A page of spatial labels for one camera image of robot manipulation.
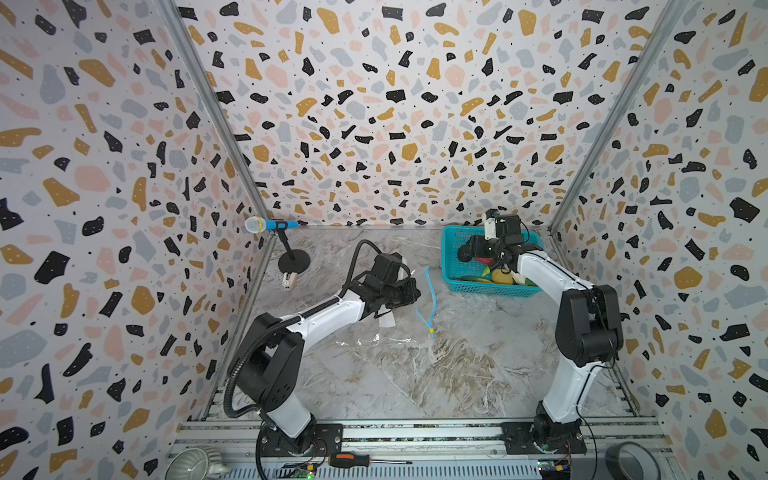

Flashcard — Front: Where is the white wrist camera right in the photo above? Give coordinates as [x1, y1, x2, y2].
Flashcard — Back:
[483, 209, 504, 240]

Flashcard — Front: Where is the blue microphone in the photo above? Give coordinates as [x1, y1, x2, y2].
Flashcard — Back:
[245, 216, 300, 234]

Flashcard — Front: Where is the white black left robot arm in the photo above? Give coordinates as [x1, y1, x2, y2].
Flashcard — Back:
[221, 253, 420, 441]

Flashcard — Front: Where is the orange handle screwdriver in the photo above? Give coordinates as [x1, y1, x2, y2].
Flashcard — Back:
[328, 452, 413, 469]

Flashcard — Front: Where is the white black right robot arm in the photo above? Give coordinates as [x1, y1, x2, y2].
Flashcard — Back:
[457, 209, 623, 452]

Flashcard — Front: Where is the dark avocado toy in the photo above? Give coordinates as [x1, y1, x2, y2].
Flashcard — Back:
[457, 245, 474, 263]

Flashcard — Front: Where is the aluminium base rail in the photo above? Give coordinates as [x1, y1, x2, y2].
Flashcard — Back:
[169, 417, 685, 479]

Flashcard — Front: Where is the white radish toy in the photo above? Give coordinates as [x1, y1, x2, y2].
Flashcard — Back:
[491, 269, 516, 285]

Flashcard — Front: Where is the black microphone stand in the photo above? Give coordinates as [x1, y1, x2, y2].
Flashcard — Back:
[274, 220, 311, 274]

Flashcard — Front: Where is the grey tape roll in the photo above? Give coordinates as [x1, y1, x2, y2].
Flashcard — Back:
[604, 441, 662, 480]

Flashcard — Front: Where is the pink white small device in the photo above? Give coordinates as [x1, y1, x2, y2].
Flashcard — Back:
[282, 272, 299, 291]

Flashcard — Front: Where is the teal plastic basket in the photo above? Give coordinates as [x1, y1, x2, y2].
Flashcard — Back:
[440, 225, 541, 298]

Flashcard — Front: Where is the black corrugated cable hose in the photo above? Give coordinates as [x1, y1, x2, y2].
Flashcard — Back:
[223, 239, 385, 419]

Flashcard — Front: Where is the clear zip top bag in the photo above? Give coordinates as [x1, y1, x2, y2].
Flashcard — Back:
[338, 267, 509, 417]

